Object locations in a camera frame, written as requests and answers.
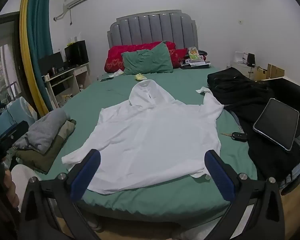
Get stack of books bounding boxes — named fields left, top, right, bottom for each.
left=180, top=59, right=212, bottom=70

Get yellow curtain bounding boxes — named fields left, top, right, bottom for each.
left=19, top=0, right=49, bottom=117

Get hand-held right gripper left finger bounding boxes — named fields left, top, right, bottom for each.
left=20, top=149, right=102, bottom=240

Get cardboard box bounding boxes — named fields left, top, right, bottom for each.
left=255, top=64, right=285, bottom=81

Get black car key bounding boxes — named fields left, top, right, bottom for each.
left=221, top=131, right=248, bottom=142

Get grey folded garment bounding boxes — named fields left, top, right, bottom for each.
left=14, top=109, right=71, bottom=154

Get white nightstand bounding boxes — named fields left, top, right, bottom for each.
left=227, top=62, right=261, bottom=81

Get bed with green sheet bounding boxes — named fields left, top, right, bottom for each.
left=46, top=66, right=259, bottom=222

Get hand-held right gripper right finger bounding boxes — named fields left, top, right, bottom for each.
left=204, top=149, right=289, bottom=240

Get teal curtain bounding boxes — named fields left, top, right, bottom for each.
left=27, top=0, right=53, bottom=110

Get red patterned pillow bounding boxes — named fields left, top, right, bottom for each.
left=104, top=41, right=176, bottom=72
left=168, top=49, right=188, bottom=68

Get yellow snack packet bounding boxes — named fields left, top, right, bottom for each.
left=188, top=46, right=205, bottom=62

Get white hoodie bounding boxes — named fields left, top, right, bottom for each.
left=61, top=79, right=225, bottom=195

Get white box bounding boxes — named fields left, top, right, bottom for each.
left=235, top=52, right=249, bottom=64

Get air conditioner hose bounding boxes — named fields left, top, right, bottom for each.
left=53, top=6, right=73, bottom=26

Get pile of black clothes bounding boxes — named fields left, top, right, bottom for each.
left=207, top=67, right=300, bottom=180

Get light wooden desk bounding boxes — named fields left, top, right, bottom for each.
left=44, top=62, right=92, bottom=108

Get green pillow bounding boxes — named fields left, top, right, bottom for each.
left=122, top=42, right=173, bottom=75

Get black monitor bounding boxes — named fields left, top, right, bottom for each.
left=64, top=40, right=89, bottom=66
left=38, top=52, right=64, bottom=75

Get black tablet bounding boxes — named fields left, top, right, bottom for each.
left=253, top=98, right=300, bottom=152

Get grey padded headboard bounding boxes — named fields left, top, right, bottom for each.
left=107, top=10, right=198, bottom=53

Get olive folded garment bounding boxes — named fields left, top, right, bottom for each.
left=15, top=119, right=77, bottom=174

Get person's white pants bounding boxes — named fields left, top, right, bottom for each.
left=10, top=164, right=42, bottom=212

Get light blue bin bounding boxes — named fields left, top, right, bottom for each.
left=0, top=97, right=38, bottom=143

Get blue jeans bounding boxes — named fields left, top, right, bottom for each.
left=277, top=161, right=300, bottom=196

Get person's left hand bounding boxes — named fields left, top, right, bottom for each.
left=1, top=169, right=20, bottom=209

